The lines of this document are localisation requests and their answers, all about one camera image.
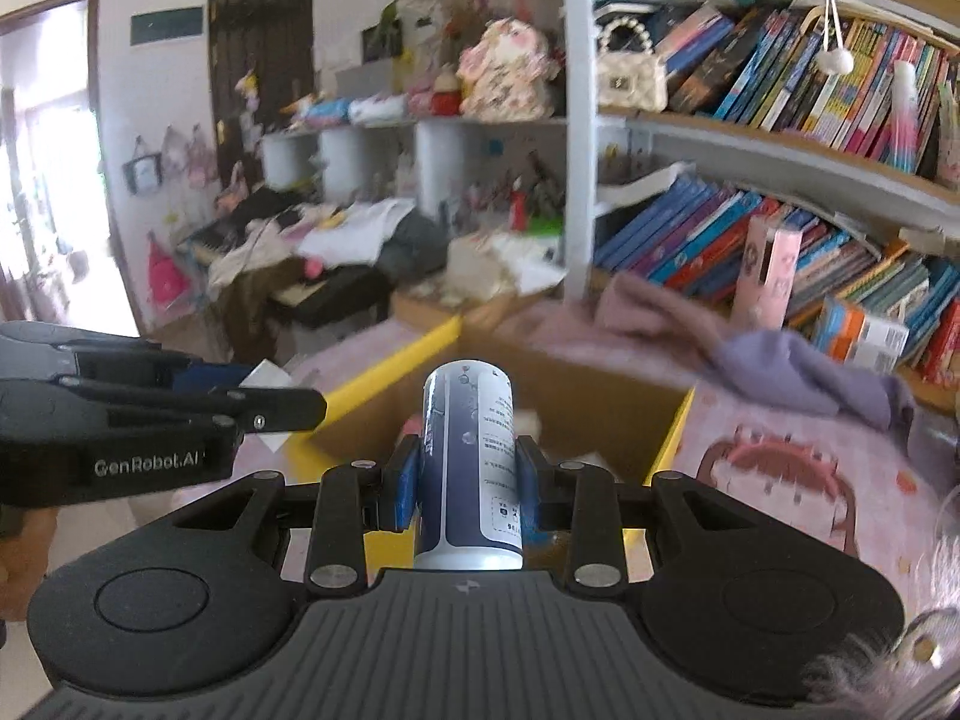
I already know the row of colourful books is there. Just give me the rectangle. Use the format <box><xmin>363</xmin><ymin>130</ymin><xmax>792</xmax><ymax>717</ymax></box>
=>
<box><xmin>592</xmin><ymin>176</ymin><xmax>960</xmax><ymax>391</ymax></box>

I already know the cluster of pens and brushes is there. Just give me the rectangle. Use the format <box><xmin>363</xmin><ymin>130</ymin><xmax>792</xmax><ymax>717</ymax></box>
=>
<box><xmin>450</xmin><ymin>157</ymin><xmax>563</xmax><ymax>235</ymax></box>

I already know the white shirt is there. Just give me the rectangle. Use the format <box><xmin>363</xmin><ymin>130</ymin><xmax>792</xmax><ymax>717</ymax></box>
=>
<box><xmin>296</xmin><ymin>199</ymin><xmax>417</xmax><ymax>267</ymax></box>

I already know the dried flower bouquet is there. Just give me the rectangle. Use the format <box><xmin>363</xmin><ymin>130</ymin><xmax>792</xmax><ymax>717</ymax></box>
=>
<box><xmin>405</xmin><ymin>0</ymin><xmax>511</xmax><ymax>68</ymax></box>

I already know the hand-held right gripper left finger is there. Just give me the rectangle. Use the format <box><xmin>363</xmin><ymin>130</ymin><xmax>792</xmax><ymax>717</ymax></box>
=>
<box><xmin>172</xmin><ymin>435</ymin><xmax>421</xmax><ymax>592</ymax></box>

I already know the blue tissue packet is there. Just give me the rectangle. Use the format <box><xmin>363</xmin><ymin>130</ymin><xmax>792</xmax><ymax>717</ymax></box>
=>
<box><xmin>289</xmin><ymin>94</ymin><xmax>353</xmax><ymax>128</ymax></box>

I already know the red round plush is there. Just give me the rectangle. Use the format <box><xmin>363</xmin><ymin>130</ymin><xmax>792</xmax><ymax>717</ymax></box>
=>
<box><xmin>427</xmin><ymin>67</ymin><xmax>463</xmax><ymax>118</ymax></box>

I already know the pink cartoon device box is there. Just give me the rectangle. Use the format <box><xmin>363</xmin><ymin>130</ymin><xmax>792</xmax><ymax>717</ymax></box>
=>
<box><xmin>731</xmin><ymin>214</ymin><xmax>803</xmax><ymax>331</ymax></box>

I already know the dark hanging tote bag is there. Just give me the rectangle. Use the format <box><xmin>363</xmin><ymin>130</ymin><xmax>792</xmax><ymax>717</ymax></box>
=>
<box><xmin>124</xmin><ymin>136</ymin><xmax>163</xmax><ymax>196</ymax></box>

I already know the green wall sign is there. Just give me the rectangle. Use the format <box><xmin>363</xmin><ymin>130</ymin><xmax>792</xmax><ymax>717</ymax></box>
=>
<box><xmin>131</xmin><ymin>7</ymin><xmax>205</xmax><ymax>47</ymax></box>

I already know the brown coat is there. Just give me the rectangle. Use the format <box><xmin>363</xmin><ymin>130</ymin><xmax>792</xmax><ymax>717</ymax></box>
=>
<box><xmin>225</xmin><ymin>270</ymin><xmax>280</xmax><ymax>361</ymax></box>

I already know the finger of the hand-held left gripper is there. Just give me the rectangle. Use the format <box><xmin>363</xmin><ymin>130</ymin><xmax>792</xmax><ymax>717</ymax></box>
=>
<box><xmin>0</xmin><ymin>321</ymin><xmax>253</xmax><ymax>392</ymax></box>
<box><xmin>0</xmin><ymin>376</ymin><xmax>329</xmax><ymax>440</ymax></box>

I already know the open white book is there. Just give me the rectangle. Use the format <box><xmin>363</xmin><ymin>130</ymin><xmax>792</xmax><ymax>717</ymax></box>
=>
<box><xmin>596</xmin><ymin>161</ymin><xmax>698</xmax><ymax>208</ymax></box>

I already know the red pink hanging bag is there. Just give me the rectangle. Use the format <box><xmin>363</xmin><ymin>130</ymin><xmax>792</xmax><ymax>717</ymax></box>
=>
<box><xmin>146</xmin><ymin>232</ymin><xmax>192</xmax><ymax>308</ymax></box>

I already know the orange white small carton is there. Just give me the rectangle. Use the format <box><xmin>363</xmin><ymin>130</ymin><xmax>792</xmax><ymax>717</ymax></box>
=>
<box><xmin>847</xmin><ymin>311</ymin><xmax>910</xmax><ymax>377</ymax></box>
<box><xmin>811</xmin><ymin>296</ymin><xmax>867</xmax><ymax>361</ymax></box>

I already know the black bench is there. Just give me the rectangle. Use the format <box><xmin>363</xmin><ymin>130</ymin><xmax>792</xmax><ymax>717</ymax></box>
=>
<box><xmin>266</xmin><ymin>266</ymin><xmax>391</xmax><ymax>331</ymax></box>

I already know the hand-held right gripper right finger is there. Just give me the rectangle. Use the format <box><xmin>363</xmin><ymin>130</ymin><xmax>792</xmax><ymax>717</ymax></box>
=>
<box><xmin>514</xmin><ymin>435</ymin><xmax>796</xmax><ymax>593</ymax></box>

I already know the blue white spray can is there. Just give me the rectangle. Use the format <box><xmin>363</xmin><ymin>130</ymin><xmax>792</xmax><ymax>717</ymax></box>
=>
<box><xmin>412</xmin><ymin>360</ymin><xmax>524</xmax><ymax>571</ymax></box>

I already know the white bookshelf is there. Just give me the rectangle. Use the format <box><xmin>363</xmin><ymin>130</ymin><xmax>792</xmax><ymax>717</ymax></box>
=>
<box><xmin>259</xmin><ymin>0</ymin><xmax>960</xmax><ymax>301</ymax></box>

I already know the dark wooden door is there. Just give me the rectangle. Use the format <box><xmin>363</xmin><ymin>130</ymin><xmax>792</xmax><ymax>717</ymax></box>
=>
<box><xmin>206</xmin><ymin>0</ymin><xmax>316</xmax><ymax>188</ymax></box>

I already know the white flat pack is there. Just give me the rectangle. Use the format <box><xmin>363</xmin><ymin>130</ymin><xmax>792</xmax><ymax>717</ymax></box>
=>
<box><xmin>349</xmin><ymin>94</ymin><xmax>410</xmax><ymax>125</ymax></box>

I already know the white pompom ornament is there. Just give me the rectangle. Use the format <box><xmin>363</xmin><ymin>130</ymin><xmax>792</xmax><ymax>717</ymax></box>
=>
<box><xmin>816</xmin><ymin>0</ymin><xmax>857</xmax><ymax>77</ymax></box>

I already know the white quilted handbag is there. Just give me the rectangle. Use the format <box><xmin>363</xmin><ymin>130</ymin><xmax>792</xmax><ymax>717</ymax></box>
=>
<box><xmin>596</xmin><ymin>19</ymin><xmax>668</xmax><ymax>113</ymax></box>

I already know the dark grey garment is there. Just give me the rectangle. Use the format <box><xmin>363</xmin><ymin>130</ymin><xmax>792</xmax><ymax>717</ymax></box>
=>
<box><xmin>375</xmin><ymin>210</ymin><xmax>451</xmax><ymax>286</ymax></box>

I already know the floral plush doll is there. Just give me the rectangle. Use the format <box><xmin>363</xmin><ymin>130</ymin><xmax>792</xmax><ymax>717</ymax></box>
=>
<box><xmin>457</xmin><ymin>19</ymin><xmax>560</xmax><ymax>121</ymax></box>

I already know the shelf of leaning books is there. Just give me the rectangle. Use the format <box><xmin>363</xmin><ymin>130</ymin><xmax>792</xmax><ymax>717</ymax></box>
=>
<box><xmin>660</xmin><ymin>0</ymin><xmax>960</xmax><ymax>188</ymax></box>

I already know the yellow cardboard box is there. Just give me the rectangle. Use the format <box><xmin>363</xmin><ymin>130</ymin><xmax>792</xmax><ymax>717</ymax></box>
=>
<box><xmin>289</xmin><ymin>315</ymin><xmax>695</xmax><ymax>593</ymax></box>

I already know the purple cloth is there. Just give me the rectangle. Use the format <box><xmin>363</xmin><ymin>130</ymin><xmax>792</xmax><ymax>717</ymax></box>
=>
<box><xmin>705</xmin><ymin>330</ymin><xmax>916</xmax><ymax>428</ymax></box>

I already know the cream tissue box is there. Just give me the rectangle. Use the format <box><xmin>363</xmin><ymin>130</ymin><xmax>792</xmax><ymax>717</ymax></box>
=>
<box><xmin>446</xmin><ymin>232</ymin><xmax>563</xmax><ymax>301</ymax></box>

